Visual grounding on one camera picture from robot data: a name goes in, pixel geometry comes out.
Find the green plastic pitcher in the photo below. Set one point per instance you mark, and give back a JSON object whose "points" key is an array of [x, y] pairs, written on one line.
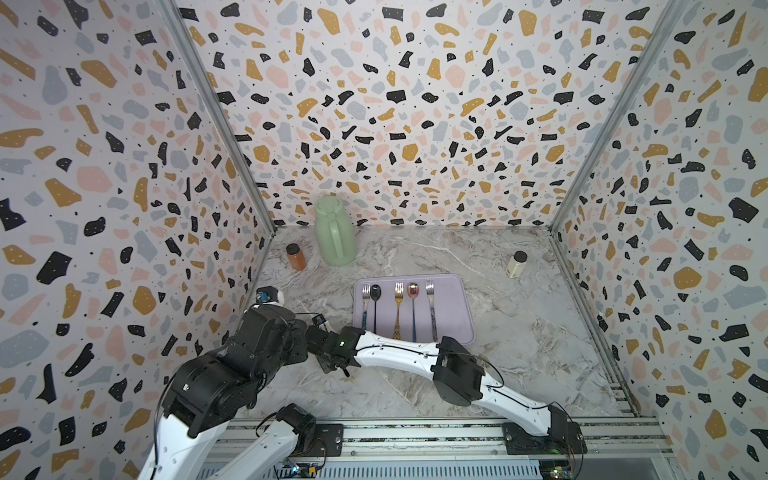
{"points": [[334, 232]]}

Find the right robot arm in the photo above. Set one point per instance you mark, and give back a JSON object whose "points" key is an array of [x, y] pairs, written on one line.
{"points": [[457, 375]]}

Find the all silver fork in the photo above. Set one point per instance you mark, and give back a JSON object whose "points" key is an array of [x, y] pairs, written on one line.
{"points": [[430, 293]]}

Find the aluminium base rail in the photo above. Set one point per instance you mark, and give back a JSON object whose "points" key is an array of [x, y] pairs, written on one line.
{"points": [[616, 448]]}

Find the iridescent rainbow spoon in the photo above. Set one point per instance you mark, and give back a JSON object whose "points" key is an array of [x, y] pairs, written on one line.
{"points": [[413, 293]]}

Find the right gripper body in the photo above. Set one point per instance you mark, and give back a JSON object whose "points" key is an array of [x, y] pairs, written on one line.
{"points": [[325, 364]]}

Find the lilac plastic tray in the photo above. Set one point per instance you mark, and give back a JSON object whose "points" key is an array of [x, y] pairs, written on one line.
{"points": [[421, 308]]}

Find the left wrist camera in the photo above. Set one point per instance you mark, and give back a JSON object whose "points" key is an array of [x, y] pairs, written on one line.
{"points": [[269, 295]]}

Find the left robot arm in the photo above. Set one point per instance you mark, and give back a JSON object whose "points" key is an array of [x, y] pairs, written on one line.
{"points": [[205, 394]]}

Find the dark black spoon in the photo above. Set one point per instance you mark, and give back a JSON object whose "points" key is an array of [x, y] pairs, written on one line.
{"points": [[375, 294]]}

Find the cream bottle black cap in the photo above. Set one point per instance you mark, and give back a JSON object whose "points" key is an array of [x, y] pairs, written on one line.
{"points": [[516, 264]]}

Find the green handled silver fork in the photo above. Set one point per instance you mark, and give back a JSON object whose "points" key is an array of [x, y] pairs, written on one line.
{"points": [[366, 296]]}

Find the orange bottle black cap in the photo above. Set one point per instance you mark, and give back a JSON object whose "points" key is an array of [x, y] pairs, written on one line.
{"points": [[296, 257]]}

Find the ornate gold fork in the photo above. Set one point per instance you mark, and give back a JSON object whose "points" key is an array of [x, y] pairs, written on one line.
{"points": [[399, 290]]}

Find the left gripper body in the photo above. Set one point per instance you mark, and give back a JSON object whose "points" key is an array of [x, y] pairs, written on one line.
{"points": [[296, 350]]}

